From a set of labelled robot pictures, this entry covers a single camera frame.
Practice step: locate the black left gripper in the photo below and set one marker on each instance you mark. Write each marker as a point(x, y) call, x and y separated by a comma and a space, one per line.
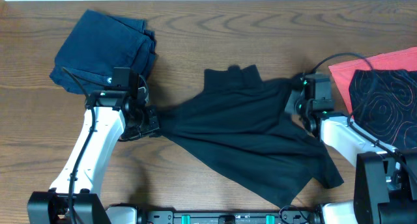
point(154, 124)

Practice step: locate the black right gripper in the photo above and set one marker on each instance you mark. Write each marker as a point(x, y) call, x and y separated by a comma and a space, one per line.
point(299, 96)

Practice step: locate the black t-shirt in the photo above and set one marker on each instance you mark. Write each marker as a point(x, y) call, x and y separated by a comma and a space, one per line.
point(238, 127)

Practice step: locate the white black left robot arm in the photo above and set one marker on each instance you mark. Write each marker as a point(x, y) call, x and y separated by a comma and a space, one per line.
point(74, 196)

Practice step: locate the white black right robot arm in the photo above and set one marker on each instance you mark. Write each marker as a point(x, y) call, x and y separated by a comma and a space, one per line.
point(385, 178)

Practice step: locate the black swirl patterned garment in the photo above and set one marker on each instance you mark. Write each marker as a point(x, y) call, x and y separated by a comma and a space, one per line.
point(385, 105)

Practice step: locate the folded navy blue shorts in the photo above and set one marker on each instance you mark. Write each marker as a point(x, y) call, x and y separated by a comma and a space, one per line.
point(97, 44)

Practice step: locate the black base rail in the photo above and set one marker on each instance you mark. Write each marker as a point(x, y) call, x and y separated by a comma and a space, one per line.
point(228, 217)

